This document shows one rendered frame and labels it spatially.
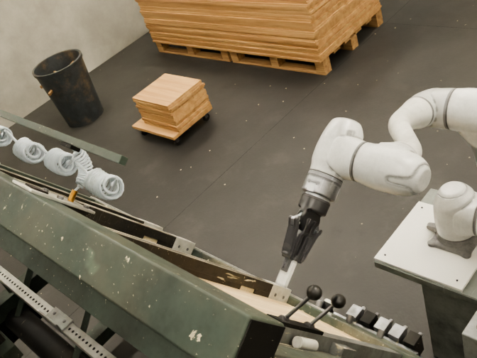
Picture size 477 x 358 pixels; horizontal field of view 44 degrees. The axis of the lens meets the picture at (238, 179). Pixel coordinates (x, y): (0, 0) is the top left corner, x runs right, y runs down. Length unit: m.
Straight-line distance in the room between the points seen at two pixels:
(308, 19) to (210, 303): 4.42
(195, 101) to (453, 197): 3.20
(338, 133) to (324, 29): 3.92
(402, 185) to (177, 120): 3.80
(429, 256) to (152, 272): 1.65
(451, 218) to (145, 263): 1.56
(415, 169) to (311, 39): 4.00
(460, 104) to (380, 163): 0.55
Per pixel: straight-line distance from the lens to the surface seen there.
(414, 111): 1.81
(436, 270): 2.46
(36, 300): 2.68
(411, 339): 2.26
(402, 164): 1.37
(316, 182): 1.44
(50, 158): 1.62
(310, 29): 5.25
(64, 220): 1.27
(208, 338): 0.93
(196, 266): 1.86
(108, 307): 1.42
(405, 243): 2.57
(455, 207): 2.35
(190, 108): 5.11
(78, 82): 6.03
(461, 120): 1.87
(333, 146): 1.45
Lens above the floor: 2.60
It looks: 35 degrees down
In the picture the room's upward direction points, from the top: 21 degrees counter-clockwise
